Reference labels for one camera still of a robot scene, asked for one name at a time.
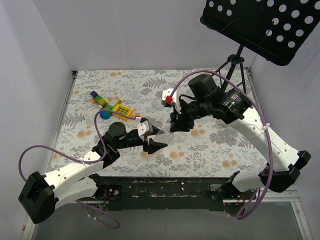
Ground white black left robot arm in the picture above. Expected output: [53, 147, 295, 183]
[18, 119, 169, 224]

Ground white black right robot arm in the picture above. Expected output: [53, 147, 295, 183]
[161, 74, 311, 199]

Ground green blue toy blocks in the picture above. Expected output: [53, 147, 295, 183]
[98, 99, 122, 120]

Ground yellow window toy block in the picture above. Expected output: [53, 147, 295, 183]
[112, 103, 133, 121]

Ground toy block car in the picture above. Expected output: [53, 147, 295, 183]
[90, 91, 108, 108]

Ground black music stand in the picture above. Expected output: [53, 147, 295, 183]
[199, 0, 320, 93]

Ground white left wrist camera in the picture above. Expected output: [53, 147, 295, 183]
[137, 120, 153, 137]

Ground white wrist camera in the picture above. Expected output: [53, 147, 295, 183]
[137, 120, 153, 137]
[161, 88, 181, 114]

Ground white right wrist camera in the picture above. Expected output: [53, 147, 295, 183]
[161, 88, 181, 114]

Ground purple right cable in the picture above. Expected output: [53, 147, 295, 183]
[167, 70, 273, 221]

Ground purple cable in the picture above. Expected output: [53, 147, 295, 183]
[17, 109, 141, 229]
[167, 70, 273, 221]

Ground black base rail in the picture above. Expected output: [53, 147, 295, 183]
[89, 173, 250, 214]

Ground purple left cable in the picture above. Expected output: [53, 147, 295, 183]
[17, 109, 141, 229]

